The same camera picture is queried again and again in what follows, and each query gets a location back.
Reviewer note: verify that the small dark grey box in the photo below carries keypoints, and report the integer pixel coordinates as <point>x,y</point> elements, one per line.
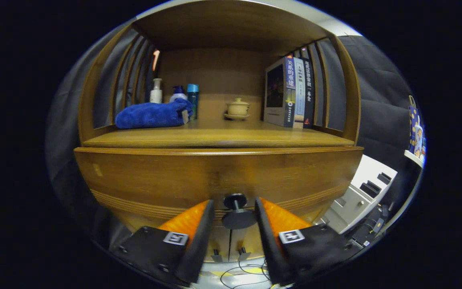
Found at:
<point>376,225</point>

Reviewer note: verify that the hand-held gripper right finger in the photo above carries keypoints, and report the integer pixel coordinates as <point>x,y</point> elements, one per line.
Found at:
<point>269,241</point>

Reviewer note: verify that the wooden countertop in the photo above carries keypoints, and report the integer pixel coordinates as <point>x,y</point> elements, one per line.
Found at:
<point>223,132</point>

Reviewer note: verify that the blue folded towel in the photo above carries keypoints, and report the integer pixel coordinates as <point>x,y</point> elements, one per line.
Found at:
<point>150,114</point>

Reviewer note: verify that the white round table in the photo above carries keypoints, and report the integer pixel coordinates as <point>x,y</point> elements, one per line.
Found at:
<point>413,157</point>

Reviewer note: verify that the wooden drawer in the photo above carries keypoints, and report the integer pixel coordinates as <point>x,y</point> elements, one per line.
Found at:
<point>175,176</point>

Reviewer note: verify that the black drawer knob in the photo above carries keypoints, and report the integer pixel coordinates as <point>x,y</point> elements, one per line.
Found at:
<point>237,220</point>

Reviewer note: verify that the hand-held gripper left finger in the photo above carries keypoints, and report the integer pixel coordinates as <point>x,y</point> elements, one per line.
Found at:
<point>199,241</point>

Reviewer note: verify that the white pump bottle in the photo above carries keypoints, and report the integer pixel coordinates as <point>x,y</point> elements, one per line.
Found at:
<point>156,95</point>

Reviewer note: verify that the pale spine book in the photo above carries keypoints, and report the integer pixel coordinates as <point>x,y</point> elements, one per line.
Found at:
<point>299,100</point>

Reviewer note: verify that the white blue lotion bottle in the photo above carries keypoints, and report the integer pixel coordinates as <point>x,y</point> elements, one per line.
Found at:
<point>178,96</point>

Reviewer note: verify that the white drawer unit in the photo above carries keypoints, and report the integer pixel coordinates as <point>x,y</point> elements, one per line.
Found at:
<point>369,172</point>

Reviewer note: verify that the blue spine book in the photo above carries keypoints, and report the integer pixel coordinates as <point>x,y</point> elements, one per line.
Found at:
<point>275,92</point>

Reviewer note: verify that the blue gold-dotted paper bag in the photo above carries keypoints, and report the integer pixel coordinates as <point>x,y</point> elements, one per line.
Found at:
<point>412,128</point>

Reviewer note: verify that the teal cylindrical bottle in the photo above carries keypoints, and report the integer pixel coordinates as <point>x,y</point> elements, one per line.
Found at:
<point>193,96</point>

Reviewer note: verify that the small black holder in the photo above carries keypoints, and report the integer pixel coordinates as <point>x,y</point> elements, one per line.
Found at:
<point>384,178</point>
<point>370,188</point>

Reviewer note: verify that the yellow black floor tape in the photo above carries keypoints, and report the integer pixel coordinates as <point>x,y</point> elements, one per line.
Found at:
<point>255,271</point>

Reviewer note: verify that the beige lidded teacup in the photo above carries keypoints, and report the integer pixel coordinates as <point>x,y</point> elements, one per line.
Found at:
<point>237,108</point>

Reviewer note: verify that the brown wooden cabinet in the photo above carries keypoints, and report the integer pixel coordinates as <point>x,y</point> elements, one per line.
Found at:
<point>223,24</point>

